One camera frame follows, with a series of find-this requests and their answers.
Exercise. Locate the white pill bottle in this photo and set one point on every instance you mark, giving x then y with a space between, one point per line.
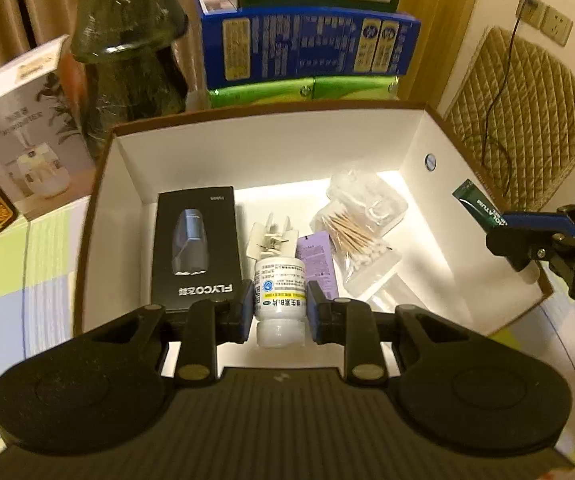
280 300

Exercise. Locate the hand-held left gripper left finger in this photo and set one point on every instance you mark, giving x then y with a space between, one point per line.
245 310

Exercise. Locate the blue carton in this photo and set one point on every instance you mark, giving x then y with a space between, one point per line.
307 45

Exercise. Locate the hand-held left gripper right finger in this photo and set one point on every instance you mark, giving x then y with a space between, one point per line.
315 312

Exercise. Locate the empty wall socket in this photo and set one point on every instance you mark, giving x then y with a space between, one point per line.
557 25

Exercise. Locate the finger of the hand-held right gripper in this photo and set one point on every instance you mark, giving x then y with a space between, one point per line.
517 247
532 221

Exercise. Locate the light green carton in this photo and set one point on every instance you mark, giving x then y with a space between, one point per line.
257 92

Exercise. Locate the wall socket with plug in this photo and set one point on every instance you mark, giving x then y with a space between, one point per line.
530 7

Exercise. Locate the black shaver box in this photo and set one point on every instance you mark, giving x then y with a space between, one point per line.
192 240

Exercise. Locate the white hair claw clip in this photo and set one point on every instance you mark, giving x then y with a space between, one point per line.
267 240

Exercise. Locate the white humidifier box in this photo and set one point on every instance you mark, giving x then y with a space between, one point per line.
27 140

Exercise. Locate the bag of wooden cotton swabs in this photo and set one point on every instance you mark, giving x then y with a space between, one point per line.
357 240

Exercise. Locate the plaid tablecloth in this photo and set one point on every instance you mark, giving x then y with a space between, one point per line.
42 270

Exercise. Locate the brown cardboard box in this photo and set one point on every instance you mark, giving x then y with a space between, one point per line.
432 260

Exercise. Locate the purple cream tube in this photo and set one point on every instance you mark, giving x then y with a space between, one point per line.
317 260

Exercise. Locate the clear packet with green label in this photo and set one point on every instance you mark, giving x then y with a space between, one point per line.
475 202

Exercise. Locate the dark green glass vase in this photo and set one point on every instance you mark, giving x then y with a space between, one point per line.
122 60

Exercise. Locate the beige curtain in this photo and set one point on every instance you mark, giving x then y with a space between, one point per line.
12 5

